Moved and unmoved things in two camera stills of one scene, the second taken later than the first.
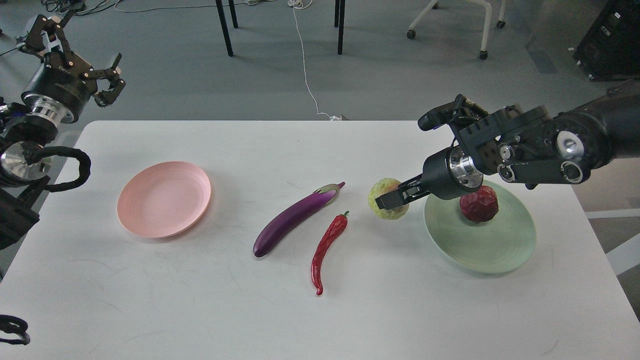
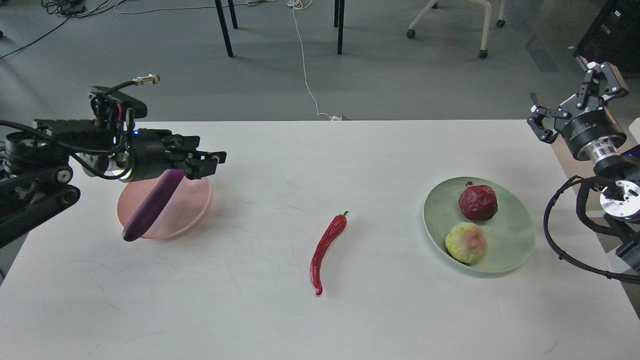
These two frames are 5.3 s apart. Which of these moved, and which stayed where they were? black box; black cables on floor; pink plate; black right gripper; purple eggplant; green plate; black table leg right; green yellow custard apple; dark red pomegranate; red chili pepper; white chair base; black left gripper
Moved: green yellow custard apple; purple eggplant; black left gripper; black right gripper
Stayed: green plate; black cables on floor; black table leg right; black box; dark red pomegranate; white chair base; pink plate; red chili pepper
